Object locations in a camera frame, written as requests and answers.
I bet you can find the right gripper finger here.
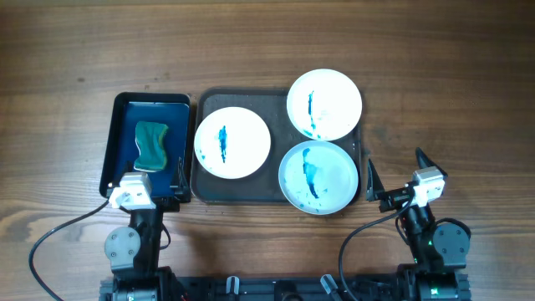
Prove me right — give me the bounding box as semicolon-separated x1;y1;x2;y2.
415;147;447;178
366;159;385;202

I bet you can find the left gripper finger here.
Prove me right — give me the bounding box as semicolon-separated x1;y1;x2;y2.
170;157;191;197
112;161;133;184

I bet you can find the green yellow sponge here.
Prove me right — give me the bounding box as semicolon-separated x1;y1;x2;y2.
134;121;169;172

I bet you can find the white plate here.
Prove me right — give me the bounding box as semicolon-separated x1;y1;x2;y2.
287;69;363;141
278;140;359;215
194;107;271;180

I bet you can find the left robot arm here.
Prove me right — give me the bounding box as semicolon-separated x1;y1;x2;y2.
99;159;191;301

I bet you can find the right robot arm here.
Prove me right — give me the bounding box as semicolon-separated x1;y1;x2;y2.
366;148;471;300

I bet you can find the black water basin tray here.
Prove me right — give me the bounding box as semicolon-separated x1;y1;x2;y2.
99;92;195;203

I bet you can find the dark grey serving tray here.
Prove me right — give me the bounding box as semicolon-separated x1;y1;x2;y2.
190;86;363;206

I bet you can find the right black cable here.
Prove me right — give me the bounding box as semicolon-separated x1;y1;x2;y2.
337;187;415;301

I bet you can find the black cable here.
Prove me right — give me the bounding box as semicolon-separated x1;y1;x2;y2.
28;198;111;301
337;187;415;301

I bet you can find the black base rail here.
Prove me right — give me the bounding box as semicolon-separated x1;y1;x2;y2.
99;273;472;301

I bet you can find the left black cable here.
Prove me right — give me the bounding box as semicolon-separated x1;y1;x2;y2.
28;198;111;301

